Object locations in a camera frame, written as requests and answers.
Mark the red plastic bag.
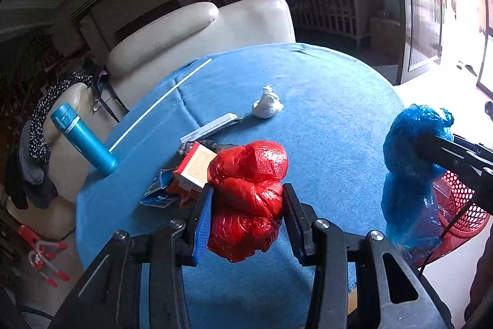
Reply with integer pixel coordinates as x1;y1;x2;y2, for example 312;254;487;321
207;140;289;263

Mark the dark metal door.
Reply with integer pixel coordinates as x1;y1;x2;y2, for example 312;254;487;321
389;0;443;85

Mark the orange and white carton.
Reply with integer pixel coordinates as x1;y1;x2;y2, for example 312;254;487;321
172;143;218;195

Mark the black plastic bag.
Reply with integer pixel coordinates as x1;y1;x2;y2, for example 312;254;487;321
177;138;232;157

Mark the pair of slippers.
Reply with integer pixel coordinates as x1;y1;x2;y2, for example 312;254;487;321
456;61;478;77

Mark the brown cardboard box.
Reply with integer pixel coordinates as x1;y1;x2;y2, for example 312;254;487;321
369;15;401;52

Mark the thin white strip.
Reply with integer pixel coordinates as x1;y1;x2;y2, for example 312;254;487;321
109;58;213;152

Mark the black polka dot cloth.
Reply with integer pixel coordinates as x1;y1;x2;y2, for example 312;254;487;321
29;72;93;166

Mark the small blue packet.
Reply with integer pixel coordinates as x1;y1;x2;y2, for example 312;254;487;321
140;169;180;208

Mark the white plastic bag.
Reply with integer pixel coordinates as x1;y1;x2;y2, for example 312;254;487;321
252;85;284;119

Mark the grey cloth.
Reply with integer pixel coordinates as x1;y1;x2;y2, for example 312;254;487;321
6;121;58;210

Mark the glass door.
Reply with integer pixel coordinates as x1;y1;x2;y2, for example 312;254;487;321
475;0;493;98

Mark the blue plastic bag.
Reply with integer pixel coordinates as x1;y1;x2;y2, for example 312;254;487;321
381;104;455;262

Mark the red plastic basket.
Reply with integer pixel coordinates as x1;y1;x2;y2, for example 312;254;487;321
424;134;493;268

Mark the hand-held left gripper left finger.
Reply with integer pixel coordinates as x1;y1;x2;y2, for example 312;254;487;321
50;184;214;329

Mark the black cable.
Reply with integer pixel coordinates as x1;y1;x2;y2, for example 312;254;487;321
418;194;482;278

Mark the long white box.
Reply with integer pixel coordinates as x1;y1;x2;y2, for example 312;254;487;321
180;112;238;144

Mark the wooden baby crib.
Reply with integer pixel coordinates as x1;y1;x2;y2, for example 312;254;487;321
262;0;380;52

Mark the blue thermos bottle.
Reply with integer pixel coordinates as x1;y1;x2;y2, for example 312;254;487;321
50;103;119;177

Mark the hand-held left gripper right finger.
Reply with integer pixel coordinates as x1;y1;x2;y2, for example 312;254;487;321
282;183;455;329

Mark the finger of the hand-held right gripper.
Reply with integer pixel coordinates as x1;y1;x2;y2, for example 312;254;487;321
417;147;493;216
418;134;493;166

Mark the blue tablecloth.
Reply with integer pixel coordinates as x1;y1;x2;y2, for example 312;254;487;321
76;43;405;329

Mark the cream leather sofa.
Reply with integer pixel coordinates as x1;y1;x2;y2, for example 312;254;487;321
6;0;296;241

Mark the dark strap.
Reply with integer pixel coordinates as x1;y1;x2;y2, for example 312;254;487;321
92;71;128;121

